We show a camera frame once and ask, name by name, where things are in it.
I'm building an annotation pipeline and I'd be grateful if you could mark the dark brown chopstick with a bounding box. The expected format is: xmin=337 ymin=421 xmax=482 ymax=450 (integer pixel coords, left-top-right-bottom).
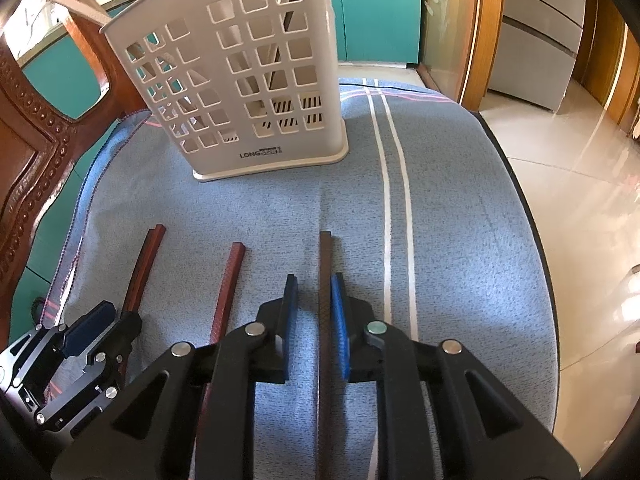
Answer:
xmin=118 ymin=224 xmax=166 ymax=382

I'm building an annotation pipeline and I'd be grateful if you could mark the dark red chopstick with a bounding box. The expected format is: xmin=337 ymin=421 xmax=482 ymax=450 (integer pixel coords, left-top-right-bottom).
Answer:
xmin=193 ymin=242 xmax=246 ymax=458

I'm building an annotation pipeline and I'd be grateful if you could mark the black chopstick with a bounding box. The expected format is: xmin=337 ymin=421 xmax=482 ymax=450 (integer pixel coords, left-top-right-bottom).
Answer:
xmin=259 ymin=0 xmax=302 ymax=111

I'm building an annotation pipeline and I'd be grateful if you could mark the carved brown wooden chair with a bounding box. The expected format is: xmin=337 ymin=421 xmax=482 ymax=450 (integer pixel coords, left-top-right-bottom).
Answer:
xmin=1 ymin=12 xmax=145 ymax=344

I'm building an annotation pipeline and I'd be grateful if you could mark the white plastic utensil holder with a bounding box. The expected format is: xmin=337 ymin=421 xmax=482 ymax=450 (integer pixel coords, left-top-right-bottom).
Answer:
xmin=102 ymin=0 xmax=348 ymax=181

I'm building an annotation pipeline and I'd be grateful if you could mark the brown wooden door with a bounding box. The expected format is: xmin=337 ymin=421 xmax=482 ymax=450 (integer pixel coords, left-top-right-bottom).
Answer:
xmin=572 ymin=0 xmax=639 ymax=136

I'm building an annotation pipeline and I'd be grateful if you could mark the silver multi-door refrigerator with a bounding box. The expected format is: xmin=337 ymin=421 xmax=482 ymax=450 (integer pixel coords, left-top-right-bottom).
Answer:
xmin=488 ymin=0 xmax=586 ymax=110

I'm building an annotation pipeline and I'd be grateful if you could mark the glass sliding door wooden frame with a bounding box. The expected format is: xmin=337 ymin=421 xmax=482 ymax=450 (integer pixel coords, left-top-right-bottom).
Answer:
xmin=418 ymin=0 xmax=504 ymax=112

